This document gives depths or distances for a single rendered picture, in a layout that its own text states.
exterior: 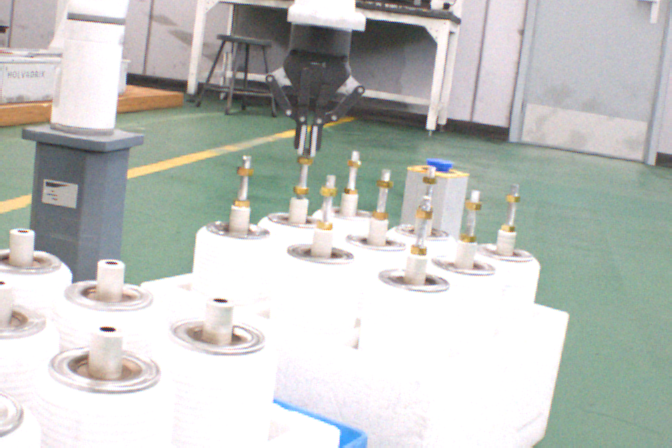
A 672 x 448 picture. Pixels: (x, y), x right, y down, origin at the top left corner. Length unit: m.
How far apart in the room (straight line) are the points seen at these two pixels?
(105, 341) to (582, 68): 5.71
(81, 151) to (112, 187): 0.08
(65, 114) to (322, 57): 0.46
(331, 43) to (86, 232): 0.52
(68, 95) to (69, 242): 0.22
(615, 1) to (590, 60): 0.43
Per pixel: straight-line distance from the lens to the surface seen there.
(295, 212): 1.16
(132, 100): 4.86
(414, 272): 0.94
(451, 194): 1.36
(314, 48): 1.11
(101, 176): 1.40
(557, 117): 6.20
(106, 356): 0.60
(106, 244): 1.44
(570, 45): 6.20
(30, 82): 4.09
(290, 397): 0.97
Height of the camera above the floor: 0.48
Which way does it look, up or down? 9 degrees down
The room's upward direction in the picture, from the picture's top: 8 degrees clockwise
